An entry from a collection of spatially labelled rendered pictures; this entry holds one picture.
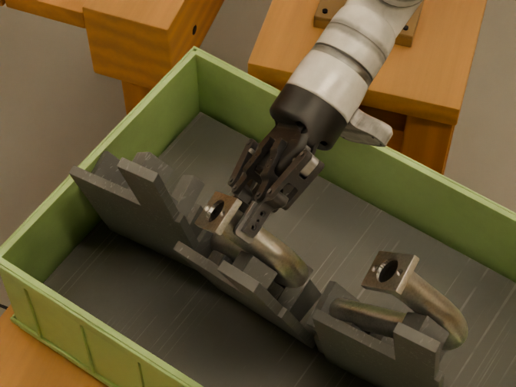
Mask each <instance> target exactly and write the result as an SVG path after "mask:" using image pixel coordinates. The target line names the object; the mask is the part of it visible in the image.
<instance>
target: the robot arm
mask: <svg viewBox="0 0 516 387"><path fill-rule="evenodd" d="M422 1H423V0H347V1H346V3H345V5H344V6H343V7H341V9H340V10H338V11H337V13H336V14H335V15H334V17H333V18H332V20H331V21H330V23H329V24H328V25H327V26H326V28H325V30H324V31H323V33H322V34H321V35H320V37H319V39H318V40H317V42H316V43H315V45H314V46H313V48H312V49H311V50H310V51H309V53H308V54H307V55H306V56H305V57H304V59H303V60H302V61H301V62H300V63H299V65H298V66H297V67H296V70H295V71H294V72H293V74H292V75H291V77H290V78H289V80H288V81H287V83H286V84H285V86H284V87H283V89H282V91H281V92H280V93H279V95H278V96H277V98H276V100H275V101H274V102H273V104H272V105H271V107H270V115H271V117H272V119H274V121H275V124H276V125H275V127H274V128H273V129H272V130H271V132H269V133H268V135H266V136H265V137H264V139H263V140H262V141H261V142H260V143H257V142H256V141H255V140H254V139H250V140H248V141H247V143H246V146H245V148H244V149H243V152H242V154H241V155H240V158H239V160H238V162H237V164H236V166H235V168H234V170H233V173H232V174H231V176H230V179H229V181H228V185H229V186H230V187H232V190H231V192H232V193H233V195H232V196H231V197H235V198H238V199H239V200H241V201H242V202H243V203H242V204H241V206H240V208H239V209H238V210H240V211H241V212H243V215H242V217H241V218H240V219H239V221H238V223H237V224H236V226H235V227H234V228H233V233H234V235H236V236H237V237H239V238H240V239H241V240H242V241H244V242H246V243H252V242H253V241H254V239H255V237H256V235H257V234H258V233H259V231H260V230H261V228H262V227H263V225H264V223H265V222H266V220H267V219H268V217H269V216H270V214H271V213H272V212H273V213H275V212H276V211H277V210H278V209H279V208H282V209H284V210H288V209H289V208H290V207H291V206H292V205H293V203H294V202H295V201H296V200H297V199H298V197H299V196H300V195H301V194H302V193H303V191H304V190H305V189H306V188H307V187H308V186H309V185H310V184H311V183H312V182H313V181H314V179H315V178H316V177H317V176H318V175H319V173H320V172H321V171H322V170H323V168H324V166H325V164H324V163H323V162H322V161H320V160H319V159H318V158H316V157H315V156H314V155H315V153H316V149H319V150H321V151H328V150H330V149H332V147H333V146H334V144H335V143H336V141H337V140H338V138H339V136H340V137H342V138H344V139H346V140H348V141H351V142H355V143H359V144H367V145H372V146H377V147H385V146H386V145H387V143H388V142H389V140H390V139H391V137H392V135H393V132H392V127H391V126H389V125H388V124H387V123H385V122H383V121H380V120H379V119H377V118H374V117H372V116H370V115H368V114H366V113H364V112H363V111H361V110H360V109H359V105H360V104H361V103H362V100H363V98H364V97H365V95H366V92H367V90H368V88H369V85H370V84H371V83H372V81H373V79H374V78H375V76H376V75H377V74H378V72H379V70H380V68H381V67H382V66H383V64H384V63H385V61H386V59H387V57H388V56H389V54H390V52H391V50H392V48H393V46H394V44H395V39H396V37H397V36H398V35H399V33H400V32H401V30H402V29H403V28H404V27H405V25H406V23H407V22H408V20H409V19H410V18H411V17H412V15H413V13H414V12H415V10H416V9H417V8H418V7H419V5H420V4H421V3H422ZM242 172H243V175H242V177H240V176H241V174H242ZM260 173H261V174H260ZM300 174H301V175H300ZM256 183H257V185H256V186H255V184H256ZM254 186H255V187H254ZM253 188H254V189H253ZM286 194H288V195H287V196H286ZM255 200H256V202H255ZM248 204H249V205H248Z"/></svg>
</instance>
